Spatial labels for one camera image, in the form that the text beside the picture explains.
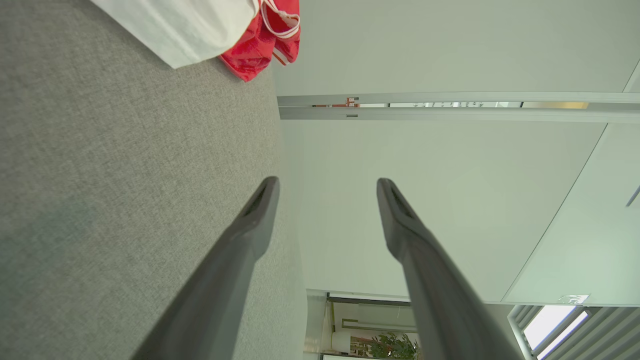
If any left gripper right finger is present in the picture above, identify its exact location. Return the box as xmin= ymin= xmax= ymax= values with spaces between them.
xmin=376 ymin=177 xmax=526 ymax=360

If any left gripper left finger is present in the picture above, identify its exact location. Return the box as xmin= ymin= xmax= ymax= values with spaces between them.
xmin=131 ymin=176 xmax=280 ymax=360

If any red white basketball jersey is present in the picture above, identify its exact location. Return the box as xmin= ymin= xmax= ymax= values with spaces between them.
xmin=90 ymin=0 xmax=301 ymax=83

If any green potted plant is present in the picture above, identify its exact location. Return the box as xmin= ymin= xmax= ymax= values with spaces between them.
xmin=369 ymin=332 xmax=420 ymax=360

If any grey window blind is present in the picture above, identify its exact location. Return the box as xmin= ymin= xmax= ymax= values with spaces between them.
xmin=507 ymin=304 xmax=640 ymax=360

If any grey fabric sofa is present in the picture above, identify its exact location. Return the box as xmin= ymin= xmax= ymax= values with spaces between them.
xmin=0 ymin=0 xmax=308 ymax=360

